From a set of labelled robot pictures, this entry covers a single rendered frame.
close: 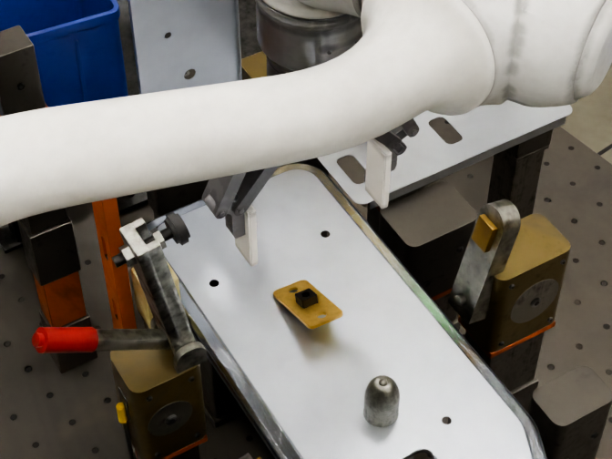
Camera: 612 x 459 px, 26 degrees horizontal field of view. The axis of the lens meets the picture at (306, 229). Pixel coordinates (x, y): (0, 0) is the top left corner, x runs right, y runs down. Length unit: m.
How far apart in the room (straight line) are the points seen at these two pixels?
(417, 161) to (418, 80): 0.64
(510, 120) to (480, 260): 0.27
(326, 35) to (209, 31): 0.39
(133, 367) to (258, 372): 0.13
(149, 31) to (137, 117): 0.55
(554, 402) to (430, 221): 0.26
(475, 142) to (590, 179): 0.43
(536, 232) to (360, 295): 0.19
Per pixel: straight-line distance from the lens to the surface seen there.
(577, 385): 1.29
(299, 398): 1.24
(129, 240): 1.09
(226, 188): 1.08
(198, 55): 1.37
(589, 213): 1.84
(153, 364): 1.21
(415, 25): 0.82
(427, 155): 1.45
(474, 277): 1.29
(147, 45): 1.33
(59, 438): 1.60
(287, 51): 1.00
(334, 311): 1.27
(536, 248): 1.32
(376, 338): 1.28
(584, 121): 3.01
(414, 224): 1.41
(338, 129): 0.79
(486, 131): 1.49
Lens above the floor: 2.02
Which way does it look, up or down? 48 degrees down
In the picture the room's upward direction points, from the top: straight up
